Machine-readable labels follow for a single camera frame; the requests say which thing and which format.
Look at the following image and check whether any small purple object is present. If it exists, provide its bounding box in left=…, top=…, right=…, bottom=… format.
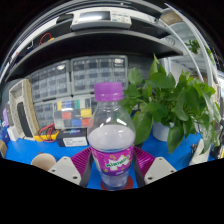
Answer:
left=2, top=107, right=10, bottom=128

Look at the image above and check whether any black shelf unit with instruments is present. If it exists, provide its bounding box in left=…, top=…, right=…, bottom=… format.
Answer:
left=0, top=0, right=184, bottom=84

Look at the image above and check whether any purple-capped clear drink bottle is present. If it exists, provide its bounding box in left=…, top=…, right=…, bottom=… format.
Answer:
left=87, top=82, right=137, bottom=192

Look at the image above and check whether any beige patterned mug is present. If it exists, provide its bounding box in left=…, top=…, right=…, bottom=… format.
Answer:
left=30, top=152, right=57, bottom=172

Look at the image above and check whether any yellow multimeter with red leads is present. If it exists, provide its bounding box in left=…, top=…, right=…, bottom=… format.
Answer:
left=37, top=122, right=61, bottom=143

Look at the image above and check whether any flat round red coaster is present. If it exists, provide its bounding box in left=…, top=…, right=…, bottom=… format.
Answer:
left=100, top=175, right=134, bottom=192

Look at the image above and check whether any black box with white label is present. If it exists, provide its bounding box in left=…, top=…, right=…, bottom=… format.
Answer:
left=55, top=128, right=89, bottom=148

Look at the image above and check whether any small brown block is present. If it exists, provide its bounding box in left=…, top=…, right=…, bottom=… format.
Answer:
left=0, top=139, right=8, bottom=158

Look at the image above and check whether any small white box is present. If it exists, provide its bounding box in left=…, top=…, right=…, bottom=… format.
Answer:
left=6, top=125, right=19, bottom=143

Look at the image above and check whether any clear box with coloured compartments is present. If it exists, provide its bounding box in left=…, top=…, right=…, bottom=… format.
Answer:
left=53, top=96, right=94, bottom=130

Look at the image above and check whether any green leafy potted plant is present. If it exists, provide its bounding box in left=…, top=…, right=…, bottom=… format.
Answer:
left=120, top=53, right=223, bottom=154

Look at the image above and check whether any white rack with cardboard boxes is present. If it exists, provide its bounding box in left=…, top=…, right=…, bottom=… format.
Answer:
left=159, top=3, right=224, bottom=101

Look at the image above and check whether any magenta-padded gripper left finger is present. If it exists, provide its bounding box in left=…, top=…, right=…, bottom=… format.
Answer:
left=48, top=146, right=95, bottom=188

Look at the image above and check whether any flat black device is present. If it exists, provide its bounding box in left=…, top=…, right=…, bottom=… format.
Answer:
left=16, top=101, right=34, bottom=138

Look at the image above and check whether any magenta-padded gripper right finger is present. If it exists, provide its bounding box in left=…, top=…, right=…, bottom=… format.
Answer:
left=132, top=145, right=178, bottom=188

